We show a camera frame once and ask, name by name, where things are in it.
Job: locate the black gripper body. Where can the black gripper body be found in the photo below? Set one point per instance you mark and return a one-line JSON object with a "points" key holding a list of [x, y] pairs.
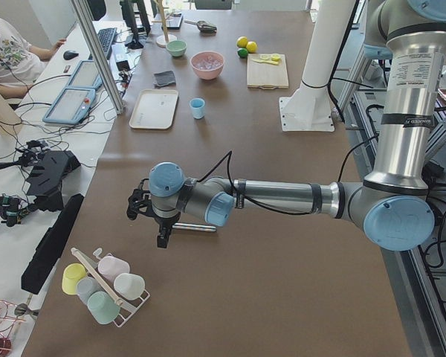
{"points": [[163, 222]]}

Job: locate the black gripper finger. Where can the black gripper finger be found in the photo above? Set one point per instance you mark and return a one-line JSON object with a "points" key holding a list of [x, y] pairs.
{"points": [[163, 236]]}

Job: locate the silver black muddler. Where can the silver black muddler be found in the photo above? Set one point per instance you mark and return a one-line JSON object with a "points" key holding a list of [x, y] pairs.
{"points": [[194, 227]]}

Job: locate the pink cup in rack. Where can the pink cup in rack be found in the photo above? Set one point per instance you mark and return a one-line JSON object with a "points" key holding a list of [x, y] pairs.
{"points": [[110, 267]]}

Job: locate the white cup in rack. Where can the white cup in rack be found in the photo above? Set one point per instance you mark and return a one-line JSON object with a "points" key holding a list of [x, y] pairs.
{"points": [[130, 286]]}

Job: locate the white cup rack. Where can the white cup rack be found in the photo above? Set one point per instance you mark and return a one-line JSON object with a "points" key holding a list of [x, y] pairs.
{"points": [[127, 309]]}

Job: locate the yellow cup in rack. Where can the yellow cup in rack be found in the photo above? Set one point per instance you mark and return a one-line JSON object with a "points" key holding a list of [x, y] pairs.
{"points": [[72, 274]]}

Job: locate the green cup in rack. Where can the green cup in rack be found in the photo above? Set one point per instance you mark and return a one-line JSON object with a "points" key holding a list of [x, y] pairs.
{"points": [[102, 307]]}

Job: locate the light blue plastic cup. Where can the light blue plastic cup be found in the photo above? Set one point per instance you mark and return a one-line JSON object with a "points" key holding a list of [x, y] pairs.
{"points": [[197, 106]]}

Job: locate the pink bowl of ice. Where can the pink bowl of ice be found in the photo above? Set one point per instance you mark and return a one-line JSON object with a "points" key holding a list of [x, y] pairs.
{"points": [[207, 65]]}

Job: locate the wooden cup stand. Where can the wooden cup stand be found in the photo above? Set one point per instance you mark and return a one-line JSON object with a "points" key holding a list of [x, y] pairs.
{"points": [[166, 37]]}

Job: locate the metal ice scoop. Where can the metal ice scoop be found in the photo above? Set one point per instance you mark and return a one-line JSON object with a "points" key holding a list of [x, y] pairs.
{"points": [[203, 26]]}

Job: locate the cream rabbit tray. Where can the cream rabbit tray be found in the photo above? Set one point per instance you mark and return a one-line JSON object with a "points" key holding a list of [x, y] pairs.
{"points": [[154, 109]]}

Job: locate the blue teach pendant near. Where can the blue teach pendant near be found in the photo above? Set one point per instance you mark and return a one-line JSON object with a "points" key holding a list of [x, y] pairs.
{"points": [[71, 106]]}

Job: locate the blue teach pendant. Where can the blue teach pendant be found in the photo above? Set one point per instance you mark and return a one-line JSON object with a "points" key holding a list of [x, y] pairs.
{"points": [[71, 106], [86, 75]]}

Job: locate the grey folded cloth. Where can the grey folded cloth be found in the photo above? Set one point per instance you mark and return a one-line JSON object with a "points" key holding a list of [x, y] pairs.
{"points": [[164, 78]]}

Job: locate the blue teach pendant far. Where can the blue teach pendant far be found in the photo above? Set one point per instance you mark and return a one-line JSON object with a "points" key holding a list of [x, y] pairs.
{"points": [[86, 75]]}

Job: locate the mint green bowl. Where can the mint green bowl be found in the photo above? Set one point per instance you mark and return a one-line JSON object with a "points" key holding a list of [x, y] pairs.
{"points": [[176, 48]]}

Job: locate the black computer mouse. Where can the black computer mouse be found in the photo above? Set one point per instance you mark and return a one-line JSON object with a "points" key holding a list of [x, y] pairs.
{"points": [[69, 55]]}

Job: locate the black keyboard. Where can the black keyboard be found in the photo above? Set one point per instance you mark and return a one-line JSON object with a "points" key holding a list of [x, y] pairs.
{"points": [[106, 37]]}

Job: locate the wooden cutting board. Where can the wooden cutting board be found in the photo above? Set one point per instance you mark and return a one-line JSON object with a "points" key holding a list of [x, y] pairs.
{"points": [[265, 76]]}

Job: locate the green lime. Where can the green lime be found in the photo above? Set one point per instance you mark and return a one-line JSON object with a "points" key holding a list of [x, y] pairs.
{"points": [[242, 53]]}

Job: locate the seated person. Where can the seated person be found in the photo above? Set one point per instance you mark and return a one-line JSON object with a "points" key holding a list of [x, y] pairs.
{"points": [[21, 63]]}

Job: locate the whole yellow lemon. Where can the whole yellow lemon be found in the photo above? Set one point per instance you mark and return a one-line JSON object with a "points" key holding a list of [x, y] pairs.
{"points": [[242, 42], [251, 47]]}

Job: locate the yellow plastic knife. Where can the yellow plastic knife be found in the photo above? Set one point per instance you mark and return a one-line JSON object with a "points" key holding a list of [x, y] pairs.
{"points": [[265, 61]]}

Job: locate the lemon half lower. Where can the lemon half lower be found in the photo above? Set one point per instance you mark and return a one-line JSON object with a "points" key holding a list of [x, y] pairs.
{"points": [[275, 57]]}

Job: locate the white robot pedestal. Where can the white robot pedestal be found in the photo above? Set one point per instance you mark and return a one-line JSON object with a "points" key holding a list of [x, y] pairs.
{"points": [[308, 109]]}

